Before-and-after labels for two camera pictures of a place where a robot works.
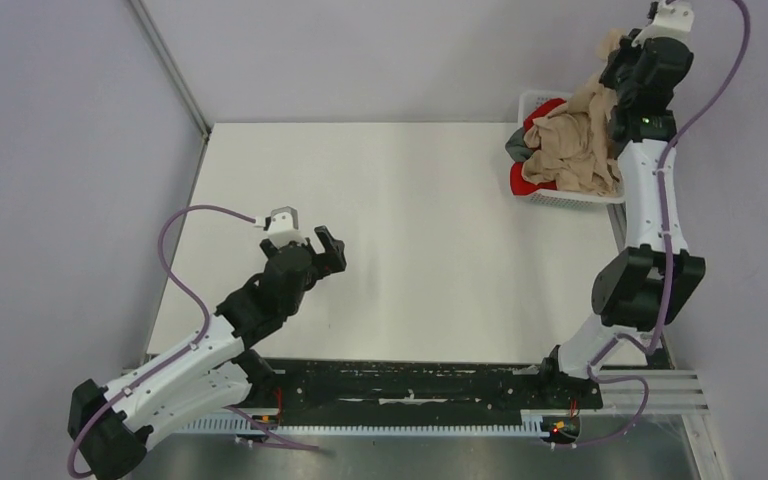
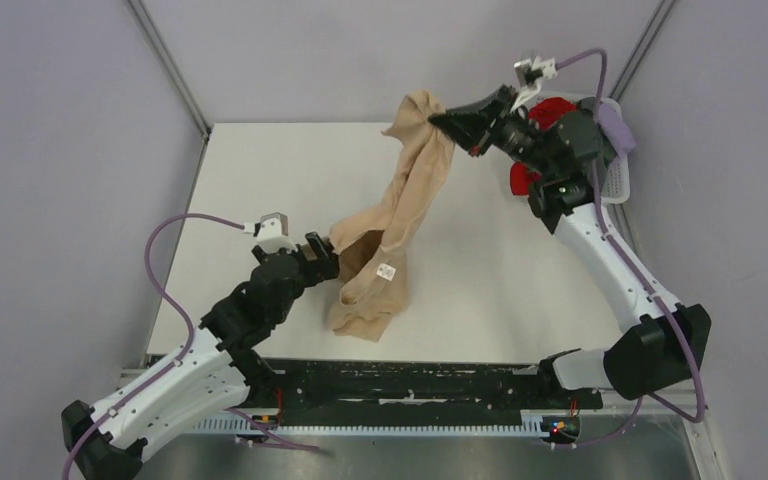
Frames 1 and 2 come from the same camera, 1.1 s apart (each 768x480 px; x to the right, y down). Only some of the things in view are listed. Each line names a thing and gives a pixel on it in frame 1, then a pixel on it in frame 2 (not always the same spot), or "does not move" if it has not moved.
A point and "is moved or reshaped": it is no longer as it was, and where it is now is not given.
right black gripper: (627, 51) -> (466, 133)
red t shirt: (519, 185) does not move
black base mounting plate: (404, 388) does not move
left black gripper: (329, 262) does not move
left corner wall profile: (171, 68) does not move
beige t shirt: (570, 142) is moved or reshaped
